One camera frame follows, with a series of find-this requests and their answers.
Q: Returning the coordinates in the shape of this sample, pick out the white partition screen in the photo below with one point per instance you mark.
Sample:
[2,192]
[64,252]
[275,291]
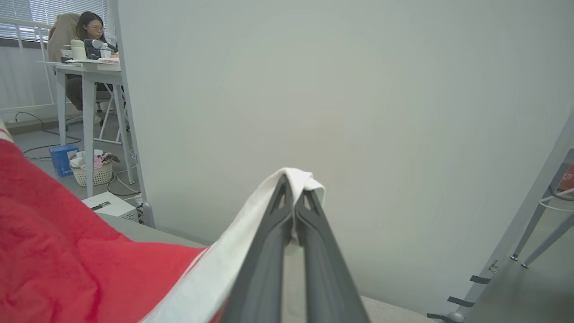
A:
[336,112]

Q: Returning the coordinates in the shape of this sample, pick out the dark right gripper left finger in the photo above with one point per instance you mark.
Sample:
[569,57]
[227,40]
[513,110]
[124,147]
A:
[264,264]

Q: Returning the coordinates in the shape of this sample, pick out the white window blinds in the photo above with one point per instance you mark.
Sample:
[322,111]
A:
[27,15]

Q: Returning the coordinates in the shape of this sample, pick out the red and white garment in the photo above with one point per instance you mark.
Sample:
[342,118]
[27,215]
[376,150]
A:
[67,246]

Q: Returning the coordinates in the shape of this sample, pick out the seated person with glasses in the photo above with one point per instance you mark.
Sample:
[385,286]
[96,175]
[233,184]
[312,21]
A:
[87,31]

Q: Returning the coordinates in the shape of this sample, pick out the grey partition screen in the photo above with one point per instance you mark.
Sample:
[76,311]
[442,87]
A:
[520,215]

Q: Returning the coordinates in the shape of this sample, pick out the beige office chair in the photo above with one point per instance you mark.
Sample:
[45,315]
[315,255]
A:
[63,36]

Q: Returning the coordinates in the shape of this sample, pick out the blue cardboard box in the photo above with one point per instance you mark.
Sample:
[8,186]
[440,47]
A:
[63,159]

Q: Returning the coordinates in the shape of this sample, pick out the white laundry basket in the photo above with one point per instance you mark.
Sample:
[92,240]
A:
[93,172]

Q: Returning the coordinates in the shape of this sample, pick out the white thermos jug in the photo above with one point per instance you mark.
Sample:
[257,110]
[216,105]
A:
[78,50]

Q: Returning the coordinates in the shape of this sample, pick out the grey metal stool legs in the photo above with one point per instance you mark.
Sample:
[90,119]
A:
[540,224]

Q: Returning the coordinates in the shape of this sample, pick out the red item on stool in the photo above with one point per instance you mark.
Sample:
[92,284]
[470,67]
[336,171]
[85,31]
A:
[567,178]

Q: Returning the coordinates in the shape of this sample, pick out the clear plastic bottle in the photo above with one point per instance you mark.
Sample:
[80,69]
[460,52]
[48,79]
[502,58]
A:
[105,50]

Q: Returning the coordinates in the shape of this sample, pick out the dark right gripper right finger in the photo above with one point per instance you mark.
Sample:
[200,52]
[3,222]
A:
[327,278]

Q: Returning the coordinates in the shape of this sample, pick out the white desk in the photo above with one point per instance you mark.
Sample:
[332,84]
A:
[87,74]

